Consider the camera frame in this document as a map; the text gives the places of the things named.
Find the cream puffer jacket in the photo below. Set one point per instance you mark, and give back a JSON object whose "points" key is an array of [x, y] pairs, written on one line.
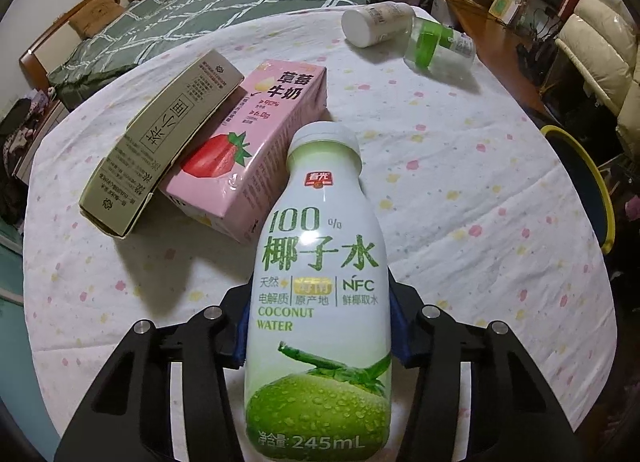
{"points": [[602, 40]]}

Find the left brown pillow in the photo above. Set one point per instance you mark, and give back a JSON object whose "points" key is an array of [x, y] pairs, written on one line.
{"points": [[94, 16]]}

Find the yellow rimmed trash bin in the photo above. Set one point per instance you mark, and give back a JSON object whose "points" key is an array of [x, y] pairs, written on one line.
{"points": [[588, 183]]}

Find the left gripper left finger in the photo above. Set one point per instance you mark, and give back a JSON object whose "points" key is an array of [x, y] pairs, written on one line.
{"points": [[125, 414]]}

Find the wooden headboard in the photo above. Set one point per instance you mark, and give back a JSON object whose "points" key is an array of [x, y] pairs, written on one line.
{"points": [[52, 48]]}

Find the dark clothes pile on nightstand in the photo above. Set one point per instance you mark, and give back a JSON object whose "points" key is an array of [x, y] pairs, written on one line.
{"points": [[17, 133]]}

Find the pink strawberry milk carton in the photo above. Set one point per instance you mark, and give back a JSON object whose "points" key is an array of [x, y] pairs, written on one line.
{"points": [[233, 170]]}

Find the floral white tablecloth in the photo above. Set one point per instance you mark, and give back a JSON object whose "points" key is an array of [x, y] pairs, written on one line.
{"points": [[476, 220]]}

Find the green plaid bed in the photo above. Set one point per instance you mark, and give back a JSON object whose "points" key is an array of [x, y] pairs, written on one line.
{"points": [[148, 28]]}

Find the coconut water bottle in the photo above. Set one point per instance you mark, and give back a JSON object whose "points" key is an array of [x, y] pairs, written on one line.
{"points": [[318, 354]]}

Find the beige medicine box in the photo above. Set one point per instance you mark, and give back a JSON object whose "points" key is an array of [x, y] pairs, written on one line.
{"points": [[125, 179]]}

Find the white nightstand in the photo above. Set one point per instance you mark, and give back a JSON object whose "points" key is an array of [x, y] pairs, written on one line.
{"points": [[54, 115]]}

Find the green clear jar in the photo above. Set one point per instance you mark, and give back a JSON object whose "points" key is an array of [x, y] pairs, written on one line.
{"points": [[434, 47]]}

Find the white plastic bottle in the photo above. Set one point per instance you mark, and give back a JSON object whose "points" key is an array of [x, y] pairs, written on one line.
{"points": [[367, 25]]}

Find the wooden low cabinet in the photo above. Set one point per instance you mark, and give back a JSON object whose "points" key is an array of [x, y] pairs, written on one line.
{"points": [[496, 48]]}

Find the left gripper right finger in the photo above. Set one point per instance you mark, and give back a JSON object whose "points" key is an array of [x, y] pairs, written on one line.
{"points": [[514, 414]]}

